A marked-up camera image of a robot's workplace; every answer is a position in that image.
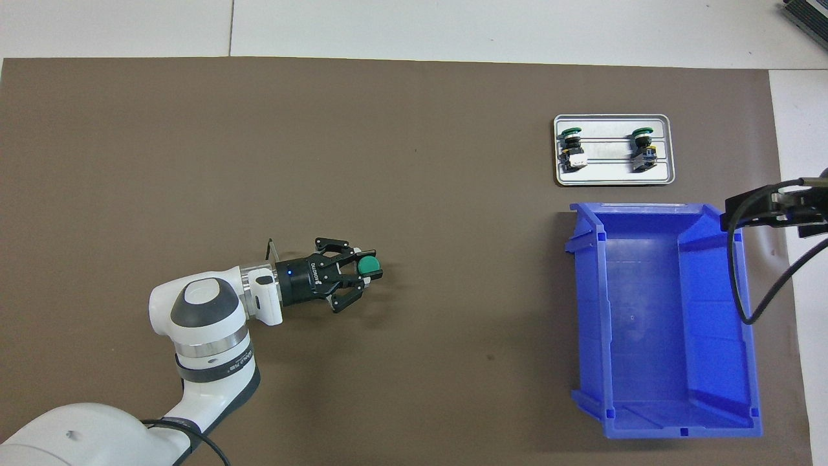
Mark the green push button white block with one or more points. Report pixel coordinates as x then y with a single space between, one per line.
572 155

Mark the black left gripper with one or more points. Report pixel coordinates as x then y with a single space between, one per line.
301 279

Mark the grey metal tray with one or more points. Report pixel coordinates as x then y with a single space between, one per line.
608 175

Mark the grey ribbed device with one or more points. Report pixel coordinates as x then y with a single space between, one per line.
808 13

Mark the blue plastic storage bin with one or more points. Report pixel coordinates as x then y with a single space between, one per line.
653 310

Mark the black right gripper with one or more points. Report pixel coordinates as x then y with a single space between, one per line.
812 207

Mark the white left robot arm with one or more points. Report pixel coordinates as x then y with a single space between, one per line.
200 317

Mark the brown table mat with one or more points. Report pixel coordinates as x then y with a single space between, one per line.
259 129

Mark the green push button yellow block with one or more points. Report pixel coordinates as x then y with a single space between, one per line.
643 155

